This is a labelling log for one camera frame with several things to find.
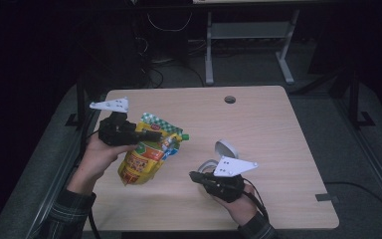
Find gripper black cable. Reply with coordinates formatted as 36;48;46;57
79;111;102;239
242;178;270;222

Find aluminium floor rail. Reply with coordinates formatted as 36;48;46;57
331;96;382;223
23;99;100;239

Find black floor cable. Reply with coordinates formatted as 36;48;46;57
324;181;382;217

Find person's right hand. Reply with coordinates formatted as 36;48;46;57
212;183;258;227

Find black metal stand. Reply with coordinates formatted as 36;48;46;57
347;66;376;130
65;74;88;128

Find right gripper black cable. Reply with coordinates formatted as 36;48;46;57
242;178;270;222

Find clear jar with grey lid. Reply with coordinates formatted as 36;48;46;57
197;138;241;175

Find white hanging cable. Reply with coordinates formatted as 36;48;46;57
146;12;193;33

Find black cable bundle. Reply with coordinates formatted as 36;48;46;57
135;36;207;89

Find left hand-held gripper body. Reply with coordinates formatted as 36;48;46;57
89;97;144;147

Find person's left hand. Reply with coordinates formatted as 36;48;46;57
67;132;138;197

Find white metal desk frame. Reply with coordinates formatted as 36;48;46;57
204;9;301;86

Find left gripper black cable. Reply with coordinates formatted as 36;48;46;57
79;111;102;239

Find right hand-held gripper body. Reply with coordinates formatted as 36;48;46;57
199;155;259;204

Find grey tape piece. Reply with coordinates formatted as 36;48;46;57
315;193;340;203

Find yellow refill pouch green cap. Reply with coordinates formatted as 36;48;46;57
117;112;191;186

